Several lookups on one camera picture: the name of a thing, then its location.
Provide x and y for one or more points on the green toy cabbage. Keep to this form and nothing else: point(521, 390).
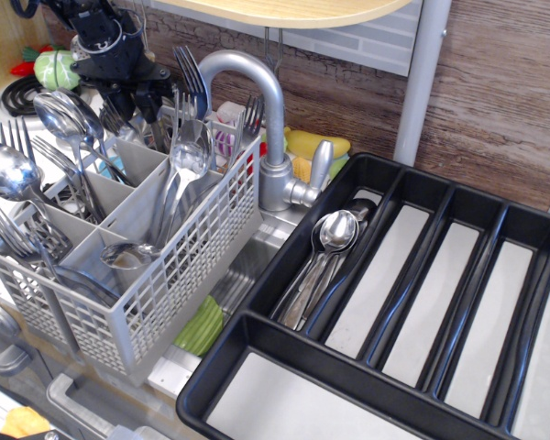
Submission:
point(53, 70)

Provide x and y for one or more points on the spoon lying front basket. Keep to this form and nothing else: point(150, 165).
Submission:
point(125, 255)

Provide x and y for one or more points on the large spoon centre basket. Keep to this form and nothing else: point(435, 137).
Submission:
point(188, 162)

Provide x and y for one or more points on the tall silver fork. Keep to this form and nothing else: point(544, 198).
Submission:
point(193, 80)

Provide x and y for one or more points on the fork far left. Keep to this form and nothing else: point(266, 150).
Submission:
point(14, 134)

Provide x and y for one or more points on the fork back compartment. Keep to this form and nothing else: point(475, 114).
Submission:
point(114, 123)

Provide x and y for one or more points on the wooden round shelf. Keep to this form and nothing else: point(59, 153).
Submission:
point(300, 14)

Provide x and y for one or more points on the fork cluster front left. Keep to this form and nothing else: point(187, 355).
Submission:
point(34, 244)

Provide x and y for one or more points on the silver spoon back left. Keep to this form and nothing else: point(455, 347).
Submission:
point(66, 127)

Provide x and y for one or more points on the top spoon in tray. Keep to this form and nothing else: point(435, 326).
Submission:
point(333, 233)

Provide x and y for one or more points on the large silver spoon left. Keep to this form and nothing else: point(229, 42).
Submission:
point(20, 181)

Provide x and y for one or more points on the small silver teaspoon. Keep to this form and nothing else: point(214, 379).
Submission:
point(155, 136)

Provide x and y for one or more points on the grey plastic cutlery basket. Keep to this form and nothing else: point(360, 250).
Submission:
point(122, 320)

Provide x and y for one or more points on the yellow toy fruit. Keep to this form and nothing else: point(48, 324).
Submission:
point(304, 144)

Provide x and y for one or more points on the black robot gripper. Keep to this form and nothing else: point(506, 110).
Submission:
point(116, 56)

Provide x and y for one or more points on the red toy pepper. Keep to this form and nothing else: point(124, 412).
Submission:
point(29, 56)

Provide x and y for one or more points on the silver sink faucet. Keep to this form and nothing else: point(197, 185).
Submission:
point(278, 188)

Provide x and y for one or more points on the black stove burner coil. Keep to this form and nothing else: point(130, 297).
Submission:
point(17, 98)

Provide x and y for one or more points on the black cutlery tray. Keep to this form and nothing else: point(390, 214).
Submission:
point(437, 325)

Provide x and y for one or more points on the green toy vegetable in sink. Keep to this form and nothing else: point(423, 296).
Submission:
point(198, 335)

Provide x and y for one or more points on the grey metal pole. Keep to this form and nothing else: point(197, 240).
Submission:
point(431, 33)

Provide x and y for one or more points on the fork right basket edge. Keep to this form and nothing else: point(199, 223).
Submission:
point(248, 126)

